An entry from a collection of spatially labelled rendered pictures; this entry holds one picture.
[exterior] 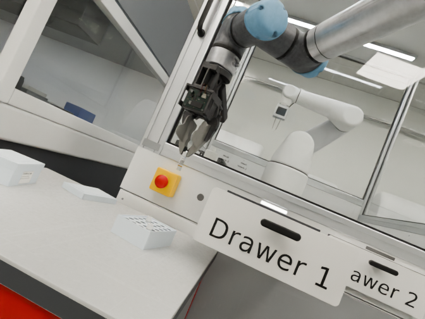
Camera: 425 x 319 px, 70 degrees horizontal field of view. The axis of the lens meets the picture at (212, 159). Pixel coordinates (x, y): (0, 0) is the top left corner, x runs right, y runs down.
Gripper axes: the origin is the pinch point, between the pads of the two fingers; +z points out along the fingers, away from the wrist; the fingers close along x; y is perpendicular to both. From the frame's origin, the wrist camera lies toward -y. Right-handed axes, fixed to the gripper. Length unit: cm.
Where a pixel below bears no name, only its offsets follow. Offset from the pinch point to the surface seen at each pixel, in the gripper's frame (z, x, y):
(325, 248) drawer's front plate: 7.1, 35.5, 4.4
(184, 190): 10.5, -6.1, -22.0
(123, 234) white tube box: 20.9, -0.1, 11.4
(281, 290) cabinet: 25.0, 30.9, -29.0
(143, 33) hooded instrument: -44, -64, -42
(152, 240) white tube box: 19.7, 5.2, 9.3
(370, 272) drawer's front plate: 10, 50, -31
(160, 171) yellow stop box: 7.7, -13.2, -16.0
